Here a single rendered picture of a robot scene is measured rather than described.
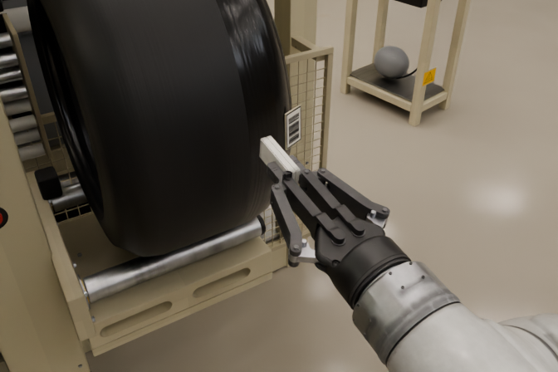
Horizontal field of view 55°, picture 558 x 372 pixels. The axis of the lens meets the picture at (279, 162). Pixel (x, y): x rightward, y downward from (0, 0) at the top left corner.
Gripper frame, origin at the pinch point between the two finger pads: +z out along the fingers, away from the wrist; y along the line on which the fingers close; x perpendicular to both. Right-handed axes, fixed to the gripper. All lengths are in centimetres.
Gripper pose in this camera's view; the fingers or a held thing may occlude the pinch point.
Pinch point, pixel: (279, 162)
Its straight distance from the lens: 64.5
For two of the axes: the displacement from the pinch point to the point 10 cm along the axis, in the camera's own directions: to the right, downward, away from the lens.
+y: -8.6, 2.8, -4.3
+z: -5.1, -6.0, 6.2
